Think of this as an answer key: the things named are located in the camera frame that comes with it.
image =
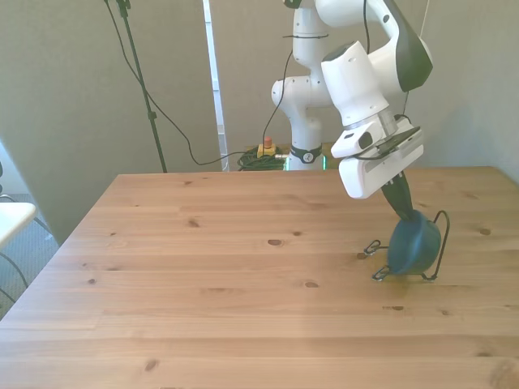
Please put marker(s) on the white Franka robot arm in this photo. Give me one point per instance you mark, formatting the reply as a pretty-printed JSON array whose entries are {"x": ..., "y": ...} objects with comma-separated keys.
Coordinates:
[{"x": 353, "y": 81}]

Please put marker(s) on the white vertical divider strip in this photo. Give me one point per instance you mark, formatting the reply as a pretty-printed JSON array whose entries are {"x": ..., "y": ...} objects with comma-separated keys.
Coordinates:
[{"x": 215, "y": 81}]

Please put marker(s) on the white chair seat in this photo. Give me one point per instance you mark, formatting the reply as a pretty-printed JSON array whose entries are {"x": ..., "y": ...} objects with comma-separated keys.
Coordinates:
[{"x": 14, "y": 221}]

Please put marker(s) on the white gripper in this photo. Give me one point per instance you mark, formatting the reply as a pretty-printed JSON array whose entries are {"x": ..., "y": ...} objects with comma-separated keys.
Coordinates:
[{"x": 377, "y": 174}]

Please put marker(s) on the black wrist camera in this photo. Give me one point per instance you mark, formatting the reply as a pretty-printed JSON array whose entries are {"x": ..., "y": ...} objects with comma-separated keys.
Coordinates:
[{"x": 395, "y": 142}]

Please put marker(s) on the yellow emergency stop box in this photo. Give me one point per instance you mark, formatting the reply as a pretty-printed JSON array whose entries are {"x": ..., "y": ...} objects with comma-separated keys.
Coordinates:
[{"x": 266, "y": 149}]

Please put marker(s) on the black camera stand pole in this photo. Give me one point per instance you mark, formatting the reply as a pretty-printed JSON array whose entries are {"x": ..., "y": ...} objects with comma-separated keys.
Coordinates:
[{"x": 140, "y": 73}]

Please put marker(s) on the blue ceramic bowl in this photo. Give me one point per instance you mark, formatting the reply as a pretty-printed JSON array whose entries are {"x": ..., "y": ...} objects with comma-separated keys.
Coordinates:
[{"x": 415, "y": 247}]

